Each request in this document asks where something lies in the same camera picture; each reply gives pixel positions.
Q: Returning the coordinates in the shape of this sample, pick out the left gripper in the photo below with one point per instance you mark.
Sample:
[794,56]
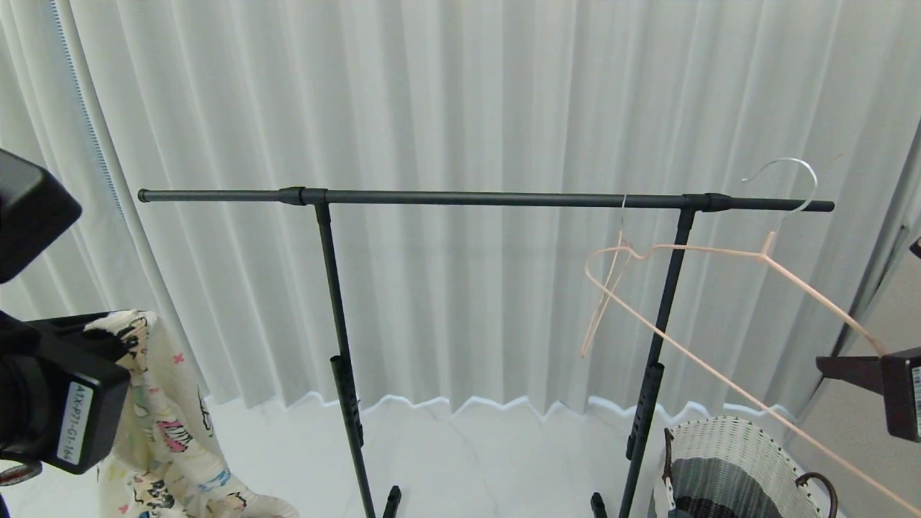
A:
[104,410]

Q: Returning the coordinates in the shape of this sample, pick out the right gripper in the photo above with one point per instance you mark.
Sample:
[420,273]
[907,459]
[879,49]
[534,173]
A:
[899,396]

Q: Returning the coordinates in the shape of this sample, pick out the cream printed garment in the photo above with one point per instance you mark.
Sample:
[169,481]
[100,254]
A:
[165,446]

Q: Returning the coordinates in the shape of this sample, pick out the pink clothes hanger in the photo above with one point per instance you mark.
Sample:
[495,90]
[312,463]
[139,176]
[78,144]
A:
[719,250]
[622,230]

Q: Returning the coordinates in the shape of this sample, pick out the white laundry basket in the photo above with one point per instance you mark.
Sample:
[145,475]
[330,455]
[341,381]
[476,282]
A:
[727,446]

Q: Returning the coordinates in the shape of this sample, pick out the black clothes rack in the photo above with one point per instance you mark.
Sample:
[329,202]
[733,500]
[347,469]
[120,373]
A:
[468,197]

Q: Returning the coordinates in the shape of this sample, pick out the white curtain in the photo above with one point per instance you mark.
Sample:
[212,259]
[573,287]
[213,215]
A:
[468,93]

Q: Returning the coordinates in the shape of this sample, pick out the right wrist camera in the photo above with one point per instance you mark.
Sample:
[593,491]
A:
[917,248]

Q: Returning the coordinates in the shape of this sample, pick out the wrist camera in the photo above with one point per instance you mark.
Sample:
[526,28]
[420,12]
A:
[917,248]
[29,216]

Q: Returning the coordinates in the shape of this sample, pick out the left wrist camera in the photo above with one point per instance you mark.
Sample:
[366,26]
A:
[29,216]

